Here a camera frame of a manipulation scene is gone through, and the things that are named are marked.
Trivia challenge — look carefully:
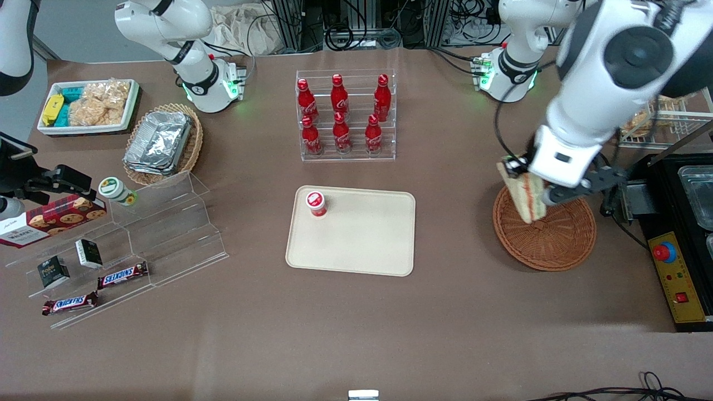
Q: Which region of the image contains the aluminium frame post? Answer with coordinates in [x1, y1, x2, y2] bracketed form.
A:
[270, 0, 305, 53]
[426, 0, 451, 48]

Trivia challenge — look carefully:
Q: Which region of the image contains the green lid yogurt cup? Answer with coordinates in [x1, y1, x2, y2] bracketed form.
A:
[98, 177, 138, 207]

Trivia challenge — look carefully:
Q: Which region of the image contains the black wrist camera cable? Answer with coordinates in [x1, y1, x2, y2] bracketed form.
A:
[494, 58, 560, 163]

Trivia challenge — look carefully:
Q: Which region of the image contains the clear bag of rice crackers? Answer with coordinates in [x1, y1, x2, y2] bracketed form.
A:
[68, 97, 124, 128]
[84, 80, 132, 112]

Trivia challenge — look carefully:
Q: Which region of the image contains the clear acrylic bottle rack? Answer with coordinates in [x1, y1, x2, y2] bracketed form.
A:
[295, 69, 397, 163]

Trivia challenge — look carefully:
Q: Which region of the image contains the red lid yogurt cup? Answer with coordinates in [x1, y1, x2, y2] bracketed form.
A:
[305, 190, 328, 218]

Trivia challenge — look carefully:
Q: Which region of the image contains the white rectangular snack tray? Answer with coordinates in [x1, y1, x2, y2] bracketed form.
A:
[37, 79, 141, 137]

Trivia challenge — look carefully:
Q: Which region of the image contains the black cable bundle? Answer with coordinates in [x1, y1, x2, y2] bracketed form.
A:
[323, 0, 403, 51]

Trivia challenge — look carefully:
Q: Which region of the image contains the oval wicker basket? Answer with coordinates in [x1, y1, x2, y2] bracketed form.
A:
[123, 102, 204, 187]

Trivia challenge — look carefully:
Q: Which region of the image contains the steel pan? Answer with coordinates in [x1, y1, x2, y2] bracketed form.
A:
[677, 165, 713, 232]

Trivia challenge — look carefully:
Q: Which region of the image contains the beige plastic serving tray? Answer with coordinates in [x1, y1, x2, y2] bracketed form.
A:
[285, 185, 417, 277]

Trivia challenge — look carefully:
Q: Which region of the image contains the black machine with yellow panel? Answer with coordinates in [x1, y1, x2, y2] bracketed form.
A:
[617, 151, 713, 333]

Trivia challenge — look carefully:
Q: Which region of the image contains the yellow snack pack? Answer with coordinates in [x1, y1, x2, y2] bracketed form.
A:
[42, 94, 65, 127]

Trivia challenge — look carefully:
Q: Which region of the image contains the aluminium foil container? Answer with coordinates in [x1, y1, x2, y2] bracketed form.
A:
[123, 151, 180, 177]
[127, 110, 193, 169]

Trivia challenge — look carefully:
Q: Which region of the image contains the round brown wicker basket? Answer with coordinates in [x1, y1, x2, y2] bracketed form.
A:
[492, 184, 597, 272]

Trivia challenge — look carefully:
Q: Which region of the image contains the Snickers chocolate bar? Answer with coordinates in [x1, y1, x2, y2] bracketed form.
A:
[97, 261, 149, 290]
[42, 291, 99, 316]

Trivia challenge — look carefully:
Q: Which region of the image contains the triangular sandwich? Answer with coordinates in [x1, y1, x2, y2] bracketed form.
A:
[497, 160, 550, 224]

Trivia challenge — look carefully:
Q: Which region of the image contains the right arm wrist camera box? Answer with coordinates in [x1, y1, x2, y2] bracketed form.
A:
[33, 165, 94, 197]

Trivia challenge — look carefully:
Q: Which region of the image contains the black power cable with plug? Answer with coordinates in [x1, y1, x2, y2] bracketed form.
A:
[599, 187, 649, 251]

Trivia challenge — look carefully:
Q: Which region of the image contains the red cola bottle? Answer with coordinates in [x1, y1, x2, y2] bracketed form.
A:
[331, 74, 349, 117]
[333, 111, 353, 154]
[365, 115, 383, 154]
[297, 79, 320, 124]
[373, 74, 392, 123]
[301, 115, 324, 157]

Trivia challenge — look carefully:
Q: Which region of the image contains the red tartan cookie box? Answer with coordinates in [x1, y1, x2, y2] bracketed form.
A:
[0, 194, 108, 249]

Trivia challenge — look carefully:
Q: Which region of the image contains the black floor cable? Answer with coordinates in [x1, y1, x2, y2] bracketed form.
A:
[526, 371, 713, 401]

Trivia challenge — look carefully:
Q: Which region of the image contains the small black snack box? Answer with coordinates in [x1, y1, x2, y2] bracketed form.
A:
[37, 256, 71, 288]
[75, 239, 104, 269]

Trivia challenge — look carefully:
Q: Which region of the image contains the clear acrylic stepped shelf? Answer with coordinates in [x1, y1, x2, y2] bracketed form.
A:
[4, 170, 230, 330]

